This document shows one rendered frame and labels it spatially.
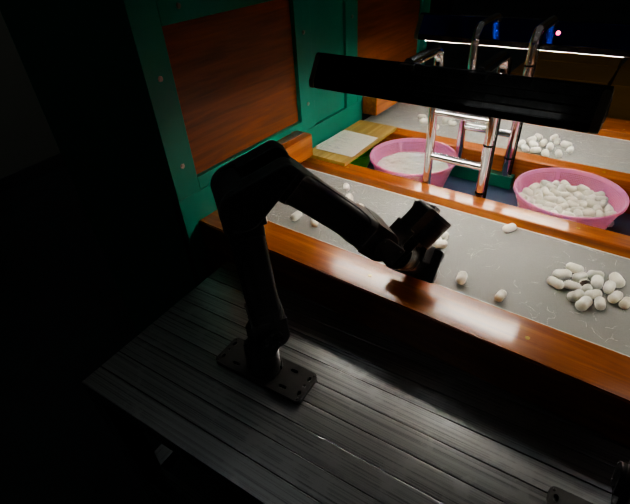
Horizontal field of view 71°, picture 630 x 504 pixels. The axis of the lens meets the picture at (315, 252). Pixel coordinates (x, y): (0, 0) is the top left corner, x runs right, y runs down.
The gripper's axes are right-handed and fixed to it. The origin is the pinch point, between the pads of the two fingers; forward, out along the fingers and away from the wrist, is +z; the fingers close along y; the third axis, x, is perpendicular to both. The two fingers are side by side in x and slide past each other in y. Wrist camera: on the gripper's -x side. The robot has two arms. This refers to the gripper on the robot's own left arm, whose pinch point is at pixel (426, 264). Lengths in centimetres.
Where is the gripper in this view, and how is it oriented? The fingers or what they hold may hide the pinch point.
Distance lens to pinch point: 98.2
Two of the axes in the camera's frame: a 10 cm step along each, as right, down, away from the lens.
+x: -3.4, 9.4, 0.5
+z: 4.9, 1.3, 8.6
